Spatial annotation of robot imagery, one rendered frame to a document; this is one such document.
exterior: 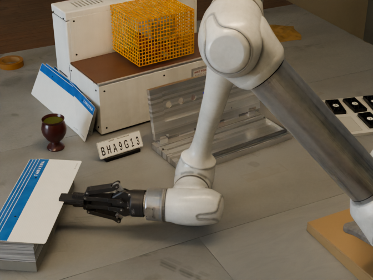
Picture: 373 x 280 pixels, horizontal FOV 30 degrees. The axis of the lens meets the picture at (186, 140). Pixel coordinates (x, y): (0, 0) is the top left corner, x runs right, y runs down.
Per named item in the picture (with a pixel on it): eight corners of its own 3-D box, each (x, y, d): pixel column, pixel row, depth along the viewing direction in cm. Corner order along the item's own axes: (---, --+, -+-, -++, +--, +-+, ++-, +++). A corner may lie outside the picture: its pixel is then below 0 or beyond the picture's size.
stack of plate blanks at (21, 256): (37, 271, 180) (33, 244, 175) (-12, 268, 181) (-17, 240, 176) (74, 186, 214) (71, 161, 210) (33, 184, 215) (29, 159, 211)
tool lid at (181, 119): (149, 90, 224) (146, 89, 226) (156, 145, 231) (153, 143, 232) (256, 60, 245) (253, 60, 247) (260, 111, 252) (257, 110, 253)
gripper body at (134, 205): (142, 198, 185) (108, 196, 185) (144, 224, 189) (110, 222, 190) (147, 183, 191) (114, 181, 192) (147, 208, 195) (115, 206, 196)
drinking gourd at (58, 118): (38, 148, 234) (34, 119, 229) (58, 138, 240) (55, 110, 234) (54, 156, 230) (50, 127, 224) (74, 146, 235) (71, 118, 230)
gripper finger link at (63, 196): (83, 203, 190) (83, 200, 190) (58, 201, 191) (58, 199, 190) (86, 196, 193) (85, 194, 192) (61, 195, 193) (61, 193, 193)
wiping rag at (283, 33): (304, 41, 318) (304, 38, 317) (266, 42, 317) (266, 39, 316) (295, 24, 337) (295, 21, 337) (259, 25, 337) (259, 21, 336)
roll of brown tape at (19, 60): (28, 63, 297) (28, 57, 296) (14, 71, 288) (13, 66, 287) (8, 59, 300) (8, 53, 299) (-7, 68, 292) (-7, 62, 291)
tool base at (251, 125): (185, 175, 219) (185, 166, 218) (151, 148, 234) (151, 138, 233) (291, 138, 240) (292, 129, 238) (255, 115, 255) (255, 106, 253)
